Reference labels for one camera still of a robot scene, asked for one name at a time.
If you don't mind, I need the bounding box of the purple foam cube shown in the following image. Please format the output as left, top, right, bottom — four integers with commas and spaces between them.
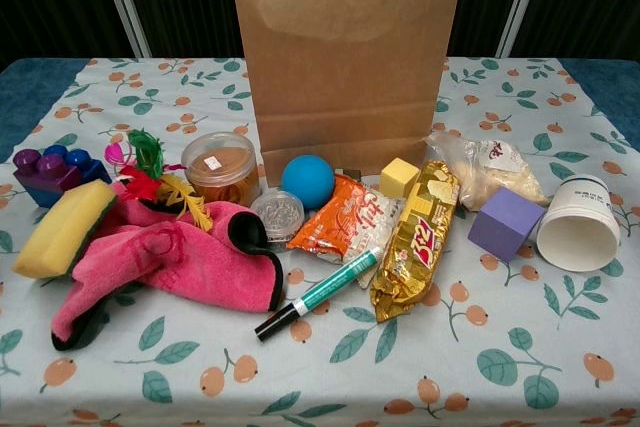
467, 185, 545, 264

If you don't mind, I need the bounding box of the blue ball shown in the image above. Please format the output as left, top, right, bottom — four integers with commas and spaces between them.
282, 154, 336, 210

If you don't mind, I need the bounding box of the gold snack packet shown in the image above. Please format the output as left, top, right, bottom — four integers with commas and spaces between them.
368, 158, 461, 324

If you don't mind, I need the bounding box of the green marker pen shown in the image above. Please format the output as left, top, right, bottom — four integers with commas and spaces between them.
253, 246, 385, 344

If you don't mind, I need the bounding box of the purple toy brick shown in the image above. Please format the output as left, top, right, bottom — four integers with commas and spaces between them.
12, 149, 84, 208

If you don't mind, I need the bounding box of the blue toy brick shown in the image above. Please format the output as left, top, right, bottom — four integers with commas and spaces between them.
43, 144, 112, 186

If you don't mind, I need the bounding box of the colourful feather shuttlecock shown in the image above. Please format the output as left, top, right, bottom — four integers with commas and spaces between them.
117, 127, 215, 233

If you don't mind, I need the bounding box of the floral tablecloth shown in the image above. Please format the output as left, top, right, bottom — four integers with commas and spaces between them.
0, 56, 640, 427

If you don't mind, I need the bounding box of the round white container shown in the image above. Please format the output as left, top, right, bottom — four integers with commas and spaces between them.
180, 131, 261, 208

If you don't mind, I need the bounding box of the brown paper bag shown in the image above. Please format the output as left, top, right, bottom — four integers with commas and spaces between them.
229, 0, 467, 193

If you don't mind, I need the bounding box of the yellow sponge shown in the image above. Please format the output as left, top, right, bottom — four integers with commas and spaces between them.
10, 179, 119, 280

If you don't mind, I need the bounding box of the blue table cover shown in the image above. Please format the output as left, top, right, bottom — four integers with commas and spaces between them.
0, 56, 640, 164

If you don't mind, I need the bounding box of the white paper cup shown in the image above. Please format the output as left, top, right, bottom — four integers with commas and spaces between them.
536, 174, 621, 273

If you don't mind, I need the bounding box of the yellow foam cube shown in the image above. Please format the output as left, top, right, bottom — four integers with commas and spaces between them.
379, 156, 421, 197

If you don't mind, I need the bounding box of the small clear pin container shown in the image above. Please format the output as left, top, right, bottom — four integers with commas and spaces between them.
249, 190, 305, 243

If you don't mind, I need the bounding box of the clear bag of white snacks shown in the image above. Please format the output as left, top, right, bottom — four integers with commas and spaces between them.
424, 129, 551, 211

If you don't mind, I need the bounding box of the pink cloth with black edge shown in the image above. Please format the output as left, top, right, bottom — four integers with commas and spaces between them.
51, 181, 285, 352

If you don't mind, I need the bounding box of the orange snack packet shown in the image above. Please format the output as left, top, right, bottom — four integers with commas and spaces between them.
286, 174, 406, 289

